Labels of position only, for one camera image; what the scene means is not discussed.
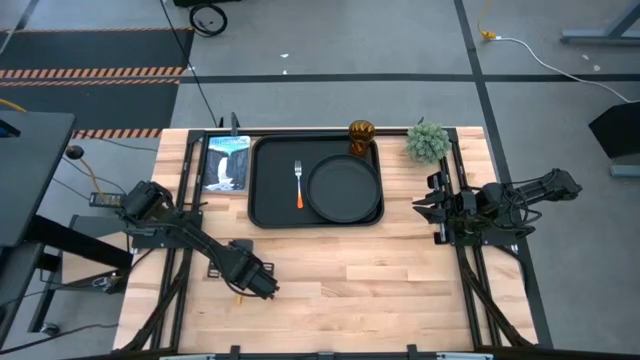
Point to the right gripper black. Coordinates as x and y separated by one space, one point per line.
460 207

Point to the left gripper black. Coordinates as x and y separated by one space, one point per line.
250 272

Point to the black round plate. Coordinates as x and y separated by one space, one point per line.
344 189

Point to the amber ribbed glass cup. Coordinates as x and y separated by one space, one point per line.
361 135

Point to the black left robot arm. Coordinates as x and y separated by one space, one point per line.
190 235

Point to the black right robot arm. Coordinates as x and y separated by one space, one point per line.
545 187

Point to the black rectangular serving tray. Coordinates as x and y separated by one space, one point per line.
275 200

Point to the green artificial ball plant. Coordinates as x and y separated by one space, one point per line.
427 142

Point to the waterfall picture book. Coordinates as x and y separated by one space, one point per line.
225 165

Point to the black power strip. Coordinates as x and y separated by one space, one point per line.
105 199

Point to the black round knob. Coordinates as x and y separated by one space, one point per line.
75 151

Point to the grey metal table leg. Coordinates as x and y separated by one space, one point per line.
600 34

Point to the black side table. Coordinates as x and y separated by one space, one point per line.
30 170

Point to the black hazard-striped floor mat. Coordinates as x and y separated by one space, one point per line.
95 50

